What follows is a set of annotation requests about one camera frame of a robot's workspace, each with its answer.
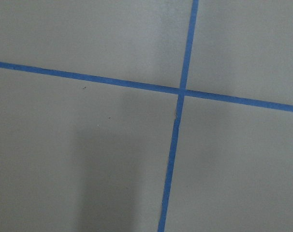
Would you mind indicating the blue tape strip crosswise right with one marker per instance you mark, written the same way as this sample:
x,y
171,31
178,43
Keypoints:
x,y
150,87

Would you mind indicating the blue tape strip lengthwise right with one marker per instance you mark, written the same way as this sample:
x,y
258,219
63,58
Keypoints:
x,y
178,116

